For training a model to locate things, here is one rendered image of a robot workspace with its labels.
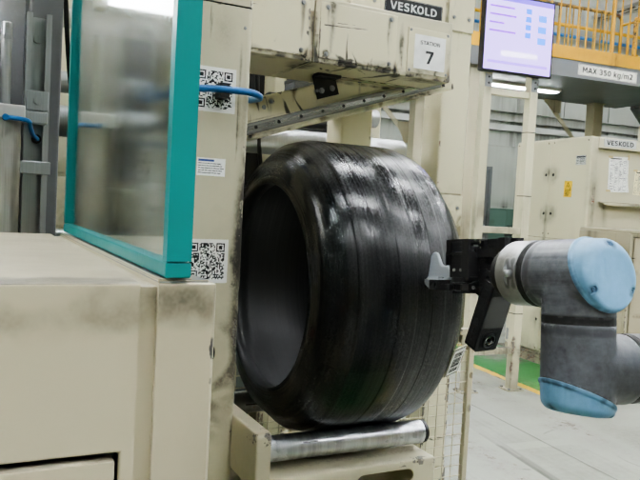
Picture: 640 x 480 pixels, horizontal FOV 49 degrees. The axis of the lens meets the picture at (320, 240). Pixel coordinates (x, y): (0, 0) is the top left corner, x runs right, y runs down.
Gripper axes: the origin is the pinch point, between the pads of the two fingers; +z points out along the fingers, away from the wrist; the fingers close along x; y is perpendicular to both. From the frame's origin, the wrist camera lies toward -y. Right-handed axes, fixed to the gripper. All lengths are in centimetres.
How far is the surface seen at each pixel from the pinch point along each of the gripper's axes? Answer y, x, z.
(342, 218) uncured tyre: 10.9, 14.2, 5.0
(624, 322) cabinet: -34, -371, 271
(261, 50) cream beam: 49, 14, 42
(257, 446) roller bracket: -26.2, 25.9, 12.0
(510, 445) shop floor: -97, -215, 221
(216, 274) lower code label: 1.6, 30.4, 20.3
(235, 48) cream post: 40, 29, 16
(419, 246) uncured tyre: 6.6, 1.0, 2.0
